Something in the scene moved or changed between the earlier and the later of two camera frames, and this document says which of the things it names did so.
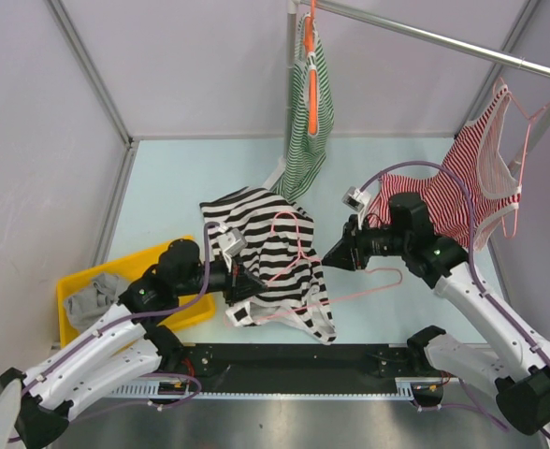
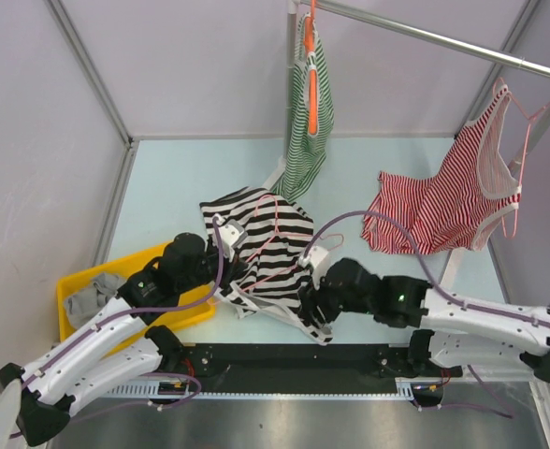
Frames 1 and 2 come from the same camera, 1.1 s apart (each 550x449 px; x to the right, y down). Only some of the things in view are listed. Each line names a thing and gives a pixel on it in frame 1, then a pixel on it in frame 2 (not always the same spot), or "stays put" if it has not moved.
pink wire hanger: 306,255 -> 277,233
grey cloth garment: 83,308 stays put
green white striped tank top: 307,153 stays put
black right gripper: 349,253 -> 310,298
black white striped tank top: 271,240 stays put
